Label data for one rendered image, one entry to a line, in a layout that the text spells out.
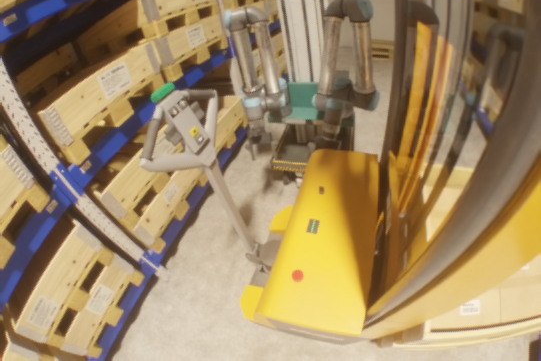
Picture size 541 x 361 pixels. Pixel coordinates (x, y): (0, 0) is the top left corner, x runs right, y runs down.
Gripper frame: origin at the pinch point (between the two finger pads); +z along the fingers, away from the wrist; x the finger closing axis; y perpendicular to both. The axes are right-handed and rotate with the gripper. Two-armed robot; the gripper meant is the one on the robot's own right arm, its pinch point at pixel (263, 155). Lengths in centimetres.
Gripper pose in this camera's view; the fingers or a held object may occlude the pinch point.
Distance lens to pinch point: 134.3
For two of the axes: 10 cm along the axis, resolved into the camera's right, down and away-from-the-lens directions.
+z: 2.0, 9.4, 2.8
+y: 2.5, -3.2, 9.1
